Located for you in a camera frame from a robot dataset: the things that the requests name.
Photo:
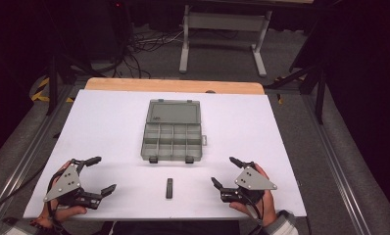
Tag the yellow black hazard tape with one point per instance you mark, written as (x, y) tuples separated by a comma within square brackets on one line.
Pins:
[(41, 91)]

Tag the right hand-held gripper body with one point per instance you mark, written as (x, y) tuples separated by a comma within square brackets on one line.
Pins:
[(252, 181)]

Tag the small black bar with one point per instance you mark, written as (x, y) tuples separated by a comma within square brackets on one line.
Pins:
[(169, 188)]

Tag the aluminium floor rail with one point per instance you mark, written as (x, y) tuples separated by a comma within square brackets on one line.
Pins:
[(333, 163), (23, 163)]

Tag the black tripod stand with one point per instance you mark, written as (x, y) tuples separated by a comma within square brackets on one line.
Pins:
[(54, 75), (314, 81)]

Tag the person's right hand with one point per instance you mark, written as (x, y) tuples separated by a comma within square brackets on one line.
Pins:
[(269, 209)]

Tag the clear grey plastic organizer box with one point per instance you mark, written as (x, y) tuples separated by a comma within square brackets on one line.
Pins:
[(173, 130)]

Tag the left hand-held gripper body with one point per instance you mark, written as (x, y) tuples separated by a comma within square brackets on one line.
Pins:
[(67, 182)]

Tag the white board sheet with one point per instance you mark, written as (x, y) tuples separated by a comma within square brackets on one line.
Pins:
[(118, 130)]

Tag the grey metal stand frame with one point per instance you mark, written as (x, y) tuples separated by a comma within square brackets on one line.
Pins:
[(222, 23)]

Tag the person's left hand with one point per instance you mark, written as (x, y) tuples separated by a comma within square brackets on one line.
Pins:
[(69, 212)]

